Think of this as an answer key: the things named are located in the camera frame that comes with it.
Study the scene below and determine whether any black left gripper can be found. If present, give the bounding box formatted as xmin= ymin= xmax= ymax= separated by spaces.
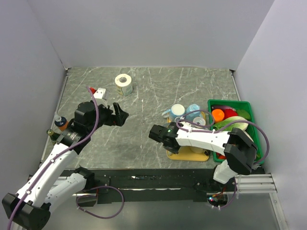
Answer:
xmin=87 ymin=101 xmax=128 ymax=133

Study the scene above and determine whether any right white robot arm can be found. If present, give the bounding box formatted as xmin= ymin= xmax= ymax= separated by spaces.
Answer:
xmin=149 ymin=122 xmax=258 ymax=191

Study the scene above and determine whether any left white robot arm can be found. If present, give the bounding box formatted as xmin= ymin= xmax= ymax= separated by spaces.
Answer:
xmin=2 ymin=101 xmax=129 ymax=230

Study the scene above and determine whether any light blue white mug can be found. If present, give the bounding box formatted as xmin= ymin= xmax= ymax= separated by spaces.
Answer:
xmin=162 ymin=104 xmax=186 ymax=120

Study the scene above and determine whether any cream mug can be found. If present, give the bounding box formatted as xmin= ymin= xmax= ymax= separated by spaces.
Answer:
xmin=189 ymin=146 xmax=206 ymax=154

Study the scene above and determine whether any light blue faceted mug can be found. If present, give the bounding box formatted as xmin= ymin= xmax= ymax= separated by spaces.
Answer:
xmin=185 ymin=104 xmax=201 ymax=122

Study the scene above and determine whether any yellow tray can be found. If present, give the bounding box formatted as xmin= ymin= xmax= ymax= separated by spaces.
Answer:
xmin=166 ymin=110 xmax=210 ymax=161

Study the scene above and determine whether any white paper towel roll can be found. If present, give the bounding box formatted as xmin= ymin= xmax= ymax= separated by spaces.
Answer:
xmin=115 ymin=74 xmax=133 ymax=96

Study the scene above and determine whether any small grey cup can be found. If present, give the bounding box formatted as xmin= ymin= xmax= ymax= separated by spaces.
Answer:
xmin=193 ymin=116 xmax=207 ymax=129

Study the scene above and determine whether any orange toy fruit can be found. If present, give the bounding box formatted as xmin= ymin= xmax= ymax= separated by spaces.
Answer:
xmin=212 ymin=109 xmax=225 ymax=123

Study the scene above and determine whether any orange juice bottle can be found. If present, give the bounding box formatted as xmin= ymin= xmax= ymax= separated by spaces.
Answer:
xmin=54 ymin=112 xmax=68 ymax=131

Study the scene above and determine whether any dark purple toy eggplant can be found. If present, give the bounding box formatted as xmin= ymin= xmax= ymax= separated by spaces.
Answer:
xmin=211 ymin=104 xmax=236 ymax=111

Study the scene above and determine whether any red toy pepper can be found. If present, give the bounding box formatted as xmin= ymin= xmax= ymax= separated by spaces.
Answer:
xmin=224 ymin=109 xmax=238 ymax=119

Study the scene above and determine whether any green bottle gold cap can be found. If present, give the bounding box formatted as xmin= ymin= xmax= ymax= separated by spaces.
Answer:
xmin=46 ymin=129 xmax=60 ymax=145

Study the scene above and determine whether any green toy cabbage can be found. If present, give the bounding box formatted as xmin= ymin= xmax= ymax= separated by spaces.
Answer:
xmin=213 ymin=115 xmax=249 ymax=132

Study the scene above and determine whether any green toy vegetable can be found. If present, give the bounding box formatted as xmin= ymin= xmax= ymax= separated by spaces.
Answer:
xmin=236 ymin=109 xmax=251 ymax=121

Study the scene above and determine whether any green plastic bin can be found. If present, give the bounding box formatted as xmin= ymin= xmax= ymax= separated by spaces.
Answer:
xmin=207 ymin=99 xmax=265 ymax=165

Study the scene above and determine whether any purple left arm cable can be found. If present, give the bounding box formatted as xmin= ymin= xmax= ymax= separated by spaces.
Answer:
xmin=7 ymin=86 xmax=100 ymax=230

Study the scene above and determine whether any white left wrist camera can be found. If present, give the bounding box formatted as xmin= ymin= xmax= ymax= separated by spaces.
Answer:
xmin=90 ymin=87 xmax=108 ymax=108

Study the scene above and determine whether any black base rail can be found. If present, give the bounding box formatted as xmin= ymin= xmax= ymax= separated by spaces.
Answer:
xmin=57 ymin=168 xmax=238 ymax=205

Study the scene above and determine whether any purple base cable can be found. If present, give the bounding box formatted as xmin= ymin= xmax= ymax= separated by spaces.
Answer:
xmin=75 ymin=186 xmax=125 ymax=219

